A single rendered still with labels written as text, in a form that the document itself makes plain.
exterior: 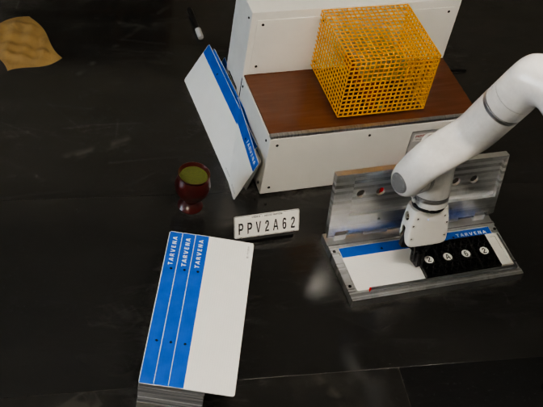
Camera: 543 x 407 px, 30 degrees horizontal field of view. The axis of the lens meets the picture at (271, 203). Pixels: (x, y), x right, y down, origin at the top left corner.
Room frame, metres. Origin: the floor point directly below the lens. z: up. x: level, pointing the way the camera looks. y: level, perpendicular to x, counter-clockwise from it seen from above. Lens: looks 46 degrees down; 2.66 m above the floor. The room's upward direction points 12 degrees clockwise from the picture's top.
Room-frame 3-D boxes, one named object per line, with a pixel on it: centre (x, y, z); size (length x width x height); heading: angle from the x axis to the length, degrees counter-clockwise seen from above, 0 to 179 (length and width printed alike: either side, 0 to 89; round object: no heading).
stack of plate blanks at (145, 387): (1.29, 0.13, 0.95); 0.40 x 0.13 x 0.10; 4
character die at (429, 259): (1.62, -0.39, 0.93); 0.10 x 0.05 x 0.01; 26
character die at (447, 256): (1.64, -0.43, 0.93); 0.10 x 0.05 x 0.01; 26
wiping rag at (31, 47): (2.12, 0.76, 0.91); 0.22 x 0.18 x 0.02; 44
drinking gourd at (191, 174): (1.66, 0.19, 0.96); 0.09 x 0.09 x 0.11
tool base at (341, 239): (1.64, -0.37, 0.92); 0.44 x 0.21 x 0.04; 116
